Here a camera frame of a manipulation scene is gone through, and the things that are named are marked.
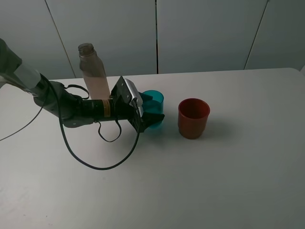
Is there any smoky transparent water bottle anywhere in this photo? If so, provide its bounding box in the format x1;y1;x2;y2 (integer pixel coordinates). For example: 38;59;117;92
78;43;111;100

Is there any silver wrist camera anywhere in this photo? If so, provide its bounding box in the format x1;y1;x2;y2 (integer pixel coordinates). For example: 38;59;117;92
124;79;143;117

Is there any teal transparent plastic cup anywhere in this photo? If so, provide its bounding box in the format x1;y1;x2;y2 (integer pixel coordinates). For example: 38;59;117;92
140;90;164;132

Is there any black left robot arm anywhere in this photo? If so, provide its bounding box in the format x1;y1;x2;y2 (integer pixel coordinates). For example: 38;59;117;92
0;40;164;133

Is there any red plastic cup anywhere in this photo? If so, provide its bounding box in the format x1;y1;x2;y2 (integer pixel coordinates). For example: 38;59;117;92
178;98;210;139

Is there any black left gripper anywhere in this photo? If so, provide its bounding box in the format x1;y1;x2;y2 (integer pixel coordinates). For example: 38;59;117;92
111;76;165;133

